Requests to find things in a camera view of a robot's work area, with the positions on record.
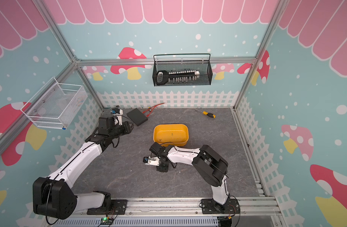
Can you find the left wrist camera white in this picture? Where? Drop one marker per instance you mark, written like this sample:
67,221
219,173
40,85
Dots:
110,118

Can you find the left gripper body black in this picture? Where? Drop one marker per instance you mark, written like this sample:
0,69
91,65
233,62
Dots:
118,130

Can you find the yellow plastic storage box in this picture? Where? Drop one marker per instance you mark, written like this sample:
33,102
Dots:
171,134

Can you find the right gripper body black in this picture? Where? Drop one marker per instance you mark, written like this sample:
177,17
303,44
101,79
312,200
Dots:
161,168

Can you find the black wire mesh basket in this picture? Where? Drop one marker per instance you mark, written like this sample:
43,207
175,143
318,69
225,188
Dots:
182,70

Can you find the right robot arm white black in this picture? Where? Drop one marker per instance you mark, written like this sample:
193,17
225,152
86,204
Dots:
207,162

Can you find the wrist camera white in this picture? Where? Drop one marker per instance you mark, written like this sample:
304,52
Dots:
153,161
110,118

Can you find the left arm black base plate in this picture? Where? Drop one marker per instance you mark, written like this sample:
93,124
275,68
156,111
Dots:
114,206

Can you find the green circuit board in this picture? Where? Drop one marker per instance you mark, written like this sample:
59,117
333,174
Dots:
106,221

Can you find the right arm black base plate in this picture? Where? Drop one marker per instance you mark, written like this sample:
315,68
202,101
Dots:
209,206

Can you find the aluminium front rail frame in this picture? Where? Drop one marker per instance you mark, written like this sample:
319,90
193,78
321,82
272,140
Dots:
187,212

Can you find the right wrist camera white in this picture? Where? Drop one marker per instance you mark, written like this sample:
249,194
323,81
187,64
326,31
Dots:
153,161

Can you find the black socket bit holder set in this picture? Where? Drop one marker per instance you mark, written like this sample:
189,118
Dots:
164,77

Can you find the yellow black screwdriver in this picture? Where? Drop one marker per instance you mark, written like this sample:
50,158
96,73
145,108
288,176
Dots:
208,114

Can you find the black flat box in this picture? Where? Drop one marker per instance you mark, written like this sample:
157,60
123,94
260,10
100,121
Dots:
137,117

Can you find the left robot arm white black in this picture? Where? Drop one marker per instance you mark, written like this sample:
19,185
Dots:
53,196

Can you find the white wire mesh basket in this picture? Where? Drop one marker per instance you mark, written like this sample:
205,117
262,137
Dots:
55,105

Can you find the red handled pliers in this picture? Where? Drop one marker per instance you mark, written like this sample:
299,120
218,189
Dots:
149,111

